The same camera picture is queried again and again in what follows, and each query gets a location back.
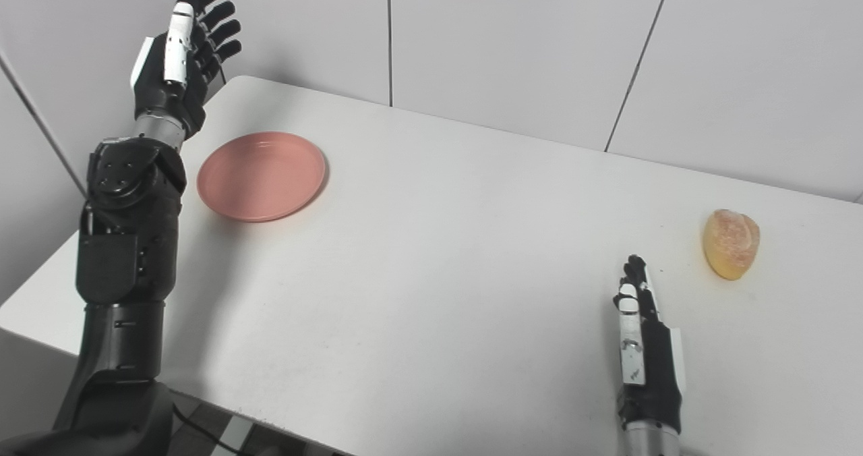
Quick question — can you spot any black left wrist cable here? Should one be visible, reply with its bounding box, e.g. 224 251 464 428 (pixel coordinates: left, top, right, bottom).
172 402 250 456

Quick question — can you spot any pink plate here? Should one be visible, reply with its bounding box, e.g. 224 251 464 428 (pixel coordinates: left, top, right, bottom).
196 131 327 223

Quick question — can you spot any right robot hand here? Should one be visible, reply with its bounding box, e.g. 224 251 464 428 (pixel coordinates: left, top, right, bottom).
612 254 687 435

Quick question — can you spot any bread roll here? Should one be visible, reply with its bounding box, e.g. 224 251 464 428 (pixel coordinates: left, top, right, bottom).
702 208 761 281

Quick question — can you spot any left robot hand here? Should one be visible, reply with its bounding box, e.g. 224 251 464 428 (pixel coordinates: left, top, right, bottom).
130 0 243 140

